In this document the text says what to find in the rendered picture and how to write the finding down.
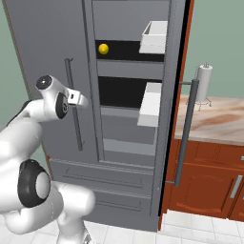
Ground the grey low freezer drawer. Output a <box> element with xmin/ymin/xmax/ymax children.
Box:
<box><xmin>83</xmin><ymin>186</ymin><xmax>153</xmax><ymax>231</ymax></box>

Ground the white deep door bin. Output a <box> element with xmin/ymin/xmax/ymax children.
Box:
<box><xmin>138</xmin><ymin>20</ymin><xmax>169</xmax><ymax>55</ymax></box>

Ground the yellow lemon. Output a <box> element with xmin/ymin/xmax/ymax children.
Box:
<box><xmin>97</xmin><ymin>43</ymin><xmax>111</xmax><ymax>55</ymax></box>

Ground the grey long door handle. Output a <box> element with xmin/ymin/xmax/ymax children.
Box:
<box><xmin>173</xmin><ymin>78</ymin><xmax>200</xmax><ymax>188</ymax></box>

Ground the white shallow door bin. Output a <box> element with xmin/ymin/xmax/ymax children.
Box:
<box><xmin>136</xmin><ymin>82</ymin><xmax>163</xmax><ymax>129</ymax></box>

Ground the dark grey short door handle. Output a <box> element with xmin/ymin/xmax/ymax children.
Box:
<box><xmin>64</xmin><ymin>57</ymin><xmax>85</xmax><ymax>153</ymax></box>

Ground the grey open fridge door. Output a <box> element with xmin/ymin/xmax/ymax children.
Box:
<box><xmin>149</xmin><ymin>0</ymin><xmax>192</xmax><ymax>233</ymax></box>

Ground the brown narrow cupboard door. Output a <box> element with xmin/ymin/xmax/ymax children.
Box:
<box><xmin>228</xmin><ymin>186</ymin><xmax>244</xmax><ymax>223</ymax></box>

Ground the brown wooden drawer front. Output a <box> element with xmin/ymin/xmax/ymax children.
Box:
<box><xmin>193</xmin><ymin>140</ymin><xmax>244</xmax><ymax>170</ymax></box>

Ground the grey closed fridge door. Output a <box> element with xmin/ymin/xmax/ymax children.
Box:
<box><xmin>4</xmin><ymin>0</ymin><xmax>104</xmax><ymax>165</ymax></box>

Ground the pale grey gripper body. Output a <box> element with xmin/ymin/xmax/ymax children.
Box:
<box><xmin>76</xmin><ymin>92</ymin><xmax>91</xmax><ymax>109</ymax></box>

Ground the grey long freezer drawer handle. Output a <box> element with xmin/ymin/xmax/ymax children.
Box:
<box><xmin>61</xmin><ymin>167</ymin><xmax>145</xmax><ymax>189</ymax></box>

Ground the white paper towel roll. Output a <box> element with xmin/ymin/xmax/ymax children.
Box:
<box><xmin>196</xmin><ymin>65</ymin><xmax>213</xmax><ymax>103</ymax></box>

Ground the wire paper towel holder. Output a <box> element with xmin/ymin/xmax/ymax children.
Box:
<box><xmin>190</xmin><ymin>61</ymin><xmax>214</xmax><ymax>112</ymax></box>

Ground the grey tall freezer drawer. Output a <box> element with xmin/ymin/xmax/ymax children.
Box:
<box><xmin>49</xmin><ymin>157</ymin><xmax>155</xmax><ymax>198</ymax></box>

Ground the grey short freezer drawer handle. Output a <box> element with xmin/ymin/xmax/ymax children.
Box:
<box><xmin>94</xmin><ymin>199</ymin><xmax>143</xmax><ymax>213</ymax></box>

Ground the grey fridge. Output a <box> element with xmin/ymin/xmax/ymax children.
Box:
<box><xmin>4</xmin><ymin>0</ymin><xmax>179</xmax><ymax>233</ymax></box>

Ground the silver cupboard door handle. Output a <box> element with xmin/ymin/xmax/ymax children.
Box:
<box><xmin>229</xmin><ymin>173</ymin><xmax>244</xmax><ymax>200</ymax></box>

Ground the brown wide cupboard door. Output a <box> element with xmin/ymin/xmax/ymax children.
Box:
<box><xmin>167</xmin><ymin>162</ymin><xmax>244</xmax><ymax>221</ymax></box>

